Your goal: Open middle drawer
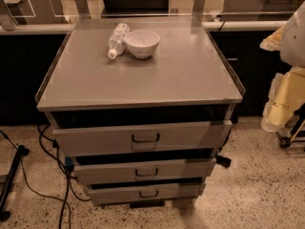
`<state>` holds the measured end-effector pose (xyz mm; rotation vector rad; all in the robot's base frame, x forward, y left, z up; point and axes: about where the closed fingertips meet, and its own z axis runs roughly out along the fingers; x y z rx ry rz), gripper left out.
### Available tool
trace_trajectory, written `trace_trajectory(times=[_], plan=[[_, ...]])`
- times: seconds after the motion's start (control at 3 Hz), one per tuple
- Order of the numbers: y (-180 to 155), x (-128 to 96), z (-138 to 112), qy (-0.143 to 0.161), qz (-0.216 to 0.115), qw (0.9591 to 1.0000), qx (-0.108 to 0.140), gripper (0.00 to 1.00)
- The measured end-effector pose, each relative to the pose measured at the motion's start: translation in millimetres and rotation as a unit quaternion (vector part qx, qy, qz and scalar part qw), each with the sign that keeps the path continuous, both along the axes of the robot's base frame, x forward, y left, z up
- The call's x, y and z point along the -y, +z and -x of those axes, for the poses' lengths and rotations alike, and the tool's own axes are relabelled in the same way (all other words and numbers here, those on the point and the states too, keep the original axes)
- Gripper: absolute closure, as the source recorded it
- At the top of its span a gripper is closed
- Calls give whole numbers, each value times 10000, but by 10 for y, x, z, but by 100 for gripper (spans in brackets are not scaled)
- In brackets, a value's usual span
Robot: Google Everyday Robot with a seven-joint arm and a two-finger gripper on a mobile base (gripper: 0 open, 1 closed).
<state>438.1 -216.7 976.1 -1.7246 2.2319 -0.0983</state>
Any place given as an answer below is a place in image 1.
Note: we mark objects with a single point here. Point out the white ceramic bowl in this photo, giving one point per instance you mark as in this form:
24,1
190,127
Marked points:
142,43

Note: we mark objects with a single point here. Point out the black stand leg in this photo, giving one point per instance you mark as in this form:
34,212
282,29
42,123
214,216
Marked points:
21,151

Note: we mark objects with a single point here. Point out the grey drawer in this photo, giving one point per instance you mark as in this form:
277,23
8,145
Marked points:
146,193
144,171
142,138

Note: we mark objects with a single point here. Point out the black wheeled cart base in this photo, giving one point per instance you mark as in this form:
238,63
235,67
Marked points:
297,134

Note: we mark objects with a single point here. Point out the black plug adapter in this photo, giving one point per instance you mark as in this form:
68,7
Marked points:
224,161

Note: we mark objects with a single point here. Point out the clear plastic water bottle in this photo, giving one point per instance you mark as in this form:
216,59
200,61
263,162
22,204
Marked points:
116,43

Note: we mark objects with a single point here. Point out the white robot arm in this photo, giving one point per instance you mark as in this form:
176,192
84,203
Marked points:
287,92

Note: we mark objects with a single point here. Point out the grey drawer cabinet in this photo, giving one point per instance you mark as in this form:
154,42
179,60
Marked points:
187,79

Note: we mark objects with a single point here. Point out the grey bottom drawer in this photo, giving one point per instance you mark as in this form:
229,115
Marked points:
146,193

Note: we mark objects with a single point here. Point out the grey middle drawer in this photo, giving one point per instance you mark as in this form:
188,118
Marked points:
144,171

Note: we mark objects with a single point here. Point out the grey top drawer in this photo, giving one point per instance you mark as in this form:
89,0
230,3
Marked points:
142,138

